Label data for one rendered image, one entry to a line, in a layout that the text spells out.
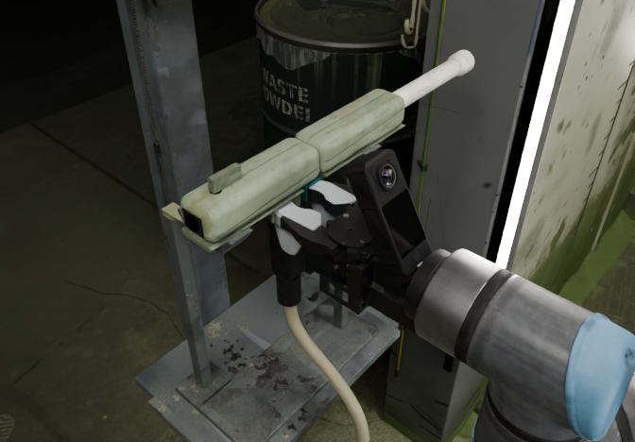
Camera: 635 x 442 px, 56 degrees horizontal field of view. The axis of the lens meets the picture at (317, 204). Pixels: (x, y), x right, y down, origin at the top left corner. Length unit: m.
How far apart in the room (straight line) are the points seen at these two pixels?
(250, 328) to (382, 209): 0.43
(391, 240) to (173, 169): 0.31
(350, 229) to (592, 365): 0.24
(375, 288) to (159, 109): 0.32
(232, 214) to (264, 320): 0.38
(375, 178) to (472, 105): 0.53
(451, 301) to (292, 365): 0.38
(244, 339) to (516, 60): 0.58
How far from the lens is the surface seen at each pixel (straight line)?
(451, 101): 1.05
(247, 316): 0.92
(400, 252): 0.54
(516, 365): 0.50
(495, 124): 1.02
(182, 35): 0.68
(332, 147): 0.63
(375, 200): 0.52
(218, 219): 0.54
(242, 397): 0.82
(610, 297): 2.20
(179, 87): 0.70
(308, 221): 0.59
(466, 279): 0.52
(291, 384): 0.83
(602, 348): 0.50
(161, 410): 0.84
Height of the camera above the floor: 1.47
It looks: 37 degrees down
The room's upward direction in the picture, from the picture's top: straight up
